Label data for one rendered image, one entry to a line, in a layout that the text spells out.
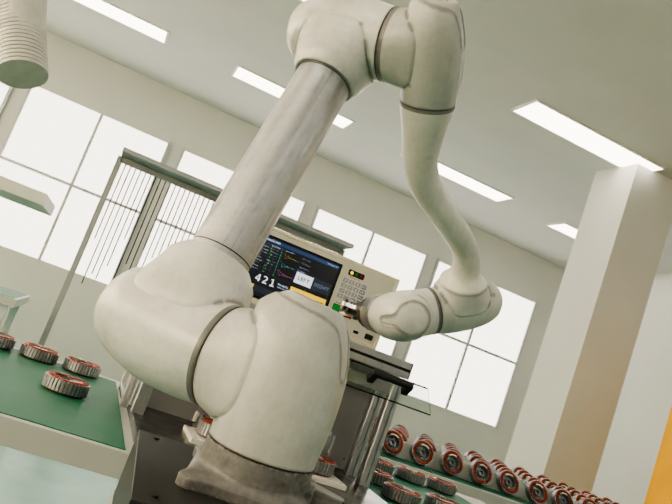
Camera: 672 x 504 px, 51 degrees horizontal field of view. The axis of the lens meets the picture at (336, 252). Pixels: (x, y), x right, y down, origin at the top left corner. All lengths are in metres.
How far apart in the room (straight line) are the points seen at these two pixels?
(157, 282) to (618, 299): 4.99
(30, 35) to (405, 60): 1.59
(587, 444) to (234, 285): 4.86
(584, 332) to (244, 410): 4.83
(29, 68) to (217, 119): 5.94
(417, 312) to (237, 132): 7.06
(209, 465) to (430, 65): 0.72
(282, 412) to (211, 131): 7.49
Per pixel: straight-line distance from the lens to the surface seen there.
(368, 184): 8.73
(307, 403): 0.93
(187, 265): 1.04
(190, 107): 8.36
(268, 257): 1.85
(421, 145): 1.28
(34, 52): 2.54
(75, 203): 8.12
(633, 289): 5.88
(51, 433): 1.45
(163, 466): 1.00
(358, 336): 1.93
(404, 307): 1.43
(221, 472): 0.95
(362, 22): 1.26
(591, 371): 5.67
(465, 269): 1.49
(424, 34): 1.22
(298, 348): 0.92
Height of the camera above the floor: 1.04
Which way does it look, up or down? 8 degrees up
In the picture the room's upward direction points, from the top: 20 degrees clockwise
